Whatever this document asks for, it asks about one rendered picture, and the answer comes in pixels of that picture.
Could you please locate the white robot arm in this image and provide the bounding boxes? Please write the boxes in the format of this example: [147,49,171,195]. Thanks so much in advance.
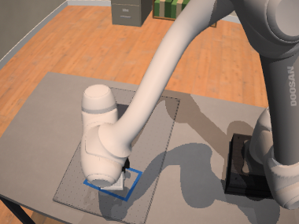
[80,0,299,210]

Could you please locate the blue tape outline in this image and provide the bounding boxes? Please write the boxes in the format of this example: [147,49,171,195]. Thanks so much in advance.
[83,168,142,201]

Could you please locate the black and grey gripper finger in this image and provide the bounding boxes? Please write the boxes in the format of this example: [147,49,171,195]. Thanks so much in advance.
[122,158,130,179]

